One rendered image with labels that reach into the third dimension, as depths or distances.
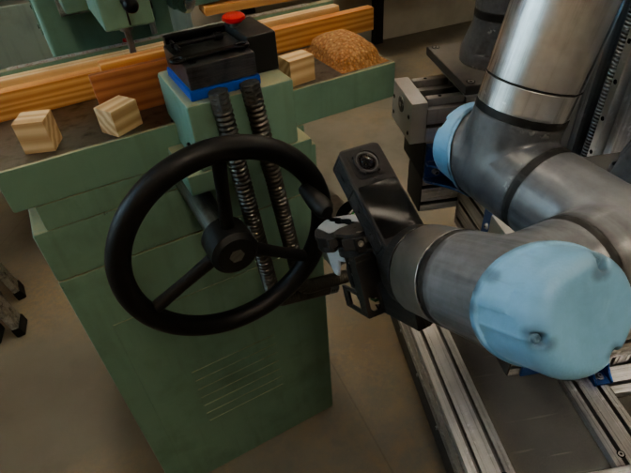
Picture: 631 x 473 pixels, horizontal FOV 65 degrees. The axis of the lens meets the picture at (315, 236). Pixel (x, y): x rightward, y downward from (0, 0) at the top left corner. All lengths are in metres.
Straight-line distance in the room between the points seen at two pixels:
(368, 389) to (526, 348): 1.16
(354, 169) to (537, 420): 0.87
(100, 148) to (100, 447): 0.95
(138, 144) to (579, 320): 0.58
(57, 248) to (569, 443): 1.02
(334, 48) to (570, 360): 0.66
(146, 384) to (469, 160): 0.76
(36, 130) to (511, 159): 0.56
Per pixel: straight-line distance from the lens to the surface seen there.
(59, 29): 1.01
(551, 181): 0.40
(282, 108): 0.65
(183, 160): 0.53
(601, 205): 0.37
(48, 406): 1.63
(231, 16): 0.68
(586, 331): 0.30
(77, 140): 0.74
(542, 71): 0.40
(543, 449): 1.18
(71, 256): 0.79
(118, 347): 0.93
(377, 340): 1.53
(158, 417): 1.10
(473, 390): 1.19
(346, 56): 0.83
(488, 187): 0.42
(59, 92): 0.84
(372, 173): 0.45
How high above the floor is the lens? 1.20
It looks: 40 degrees down
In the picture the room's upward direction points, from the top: 4 degrees counter-clockwise
